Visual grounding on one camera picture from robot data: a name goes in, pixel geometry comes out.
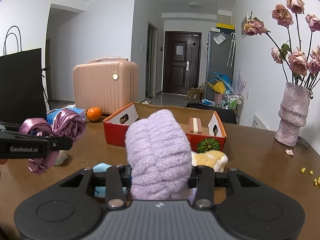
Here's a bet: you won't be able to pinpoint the dark brown door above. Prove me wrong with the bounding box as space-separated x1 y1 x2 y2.
162 31 201 95

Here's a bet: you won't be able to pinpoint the yellow crumbs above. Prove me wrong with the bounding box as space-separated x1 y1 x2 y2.
300 167 320 187

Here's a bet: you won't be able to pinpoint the wall electrical panel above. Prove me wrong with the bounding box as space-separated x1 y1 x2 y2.
241 14 249 38

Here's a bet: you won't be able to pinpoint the brown cardboard box on floor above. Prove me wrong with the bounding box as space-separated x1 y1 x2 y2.
186 88 203 101

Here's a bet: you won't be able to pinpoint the yellow white plush toy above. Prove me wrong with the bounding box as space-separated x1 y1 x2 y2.
191 150 228 172

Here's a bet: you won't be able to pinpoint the black paper bag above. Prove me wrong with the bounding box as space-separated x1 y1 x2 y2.
0 25 48 125

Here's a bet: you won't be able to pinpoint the black chair back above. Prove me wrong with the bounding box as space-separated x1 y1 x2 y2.
184 101 238 125

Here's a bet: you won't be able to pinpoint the fluffy purple headband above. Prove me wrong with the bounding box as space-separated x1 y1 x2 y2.
125 125 192 200

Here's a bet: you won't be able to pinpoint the purple satin scrunchie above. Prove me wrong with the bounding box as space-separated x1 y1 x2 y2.
18 112 86 175

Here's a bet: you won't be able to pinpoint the grey refrigerator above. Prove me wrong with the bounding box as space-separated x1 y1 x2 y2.
204 28 235 101

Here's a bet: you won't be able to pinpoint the blue tissue pack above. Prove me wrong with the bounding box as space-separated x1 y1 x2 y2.
47 107 86 125

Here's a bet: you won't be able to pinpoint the dried pink roses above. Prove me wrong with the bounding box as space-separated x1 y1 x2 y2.
245 0 319 91

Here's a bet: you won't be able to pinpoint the pink suitcase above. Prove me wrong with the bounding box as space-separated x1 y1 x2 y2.
73 57 139 114

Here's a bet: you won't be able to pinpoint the orange fruit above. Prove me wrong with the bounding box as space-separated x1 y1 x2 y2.
86 107 103 122

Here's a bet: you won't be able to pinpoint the yellow blue bags pile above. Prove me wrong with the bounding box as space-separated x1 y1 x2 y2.
207 72 234 94

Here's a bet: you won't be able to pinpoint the light blue plush toy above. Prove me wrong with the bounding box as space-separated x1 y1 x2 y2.
93 163 132 199

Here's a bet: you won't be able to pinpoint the red cardboard box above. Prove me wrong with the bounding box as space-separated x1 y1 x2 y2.
103 102 227 152

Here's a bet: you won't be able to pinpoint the purple textured vase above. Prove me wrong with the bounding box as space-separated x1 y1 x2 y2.
275 82 311 147

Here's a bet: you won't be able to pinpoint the fallen rose petal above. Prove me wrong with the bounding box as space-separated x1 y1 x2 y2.
285 149 294 156

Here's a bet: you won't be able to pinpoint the pink striped sponge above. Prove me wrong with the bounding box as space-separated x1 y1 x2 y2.
188 118 202 134

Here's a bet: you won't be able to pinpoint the utility cart with bottles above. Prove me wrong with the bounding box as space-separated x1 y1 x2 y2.
214 90 244 125

